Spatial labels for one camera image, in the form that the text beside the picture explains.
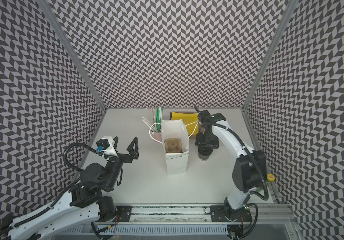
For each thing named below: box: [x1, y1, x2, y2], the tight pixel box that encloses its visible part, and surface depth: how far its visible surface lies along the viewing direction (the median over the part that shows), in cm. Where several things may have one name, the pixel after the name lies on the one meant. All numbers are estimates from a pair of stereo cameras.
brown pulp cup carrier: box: [164, 137, 183, 154], surface depth 95 cm
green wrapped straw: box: [155, 107, 164, 132], surface depth 96 cm
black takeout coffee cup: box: [197, 145, 214, 161], surface depth 85 cm
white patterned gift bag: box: [161, 119, 190, 175], surface depth 80 cm
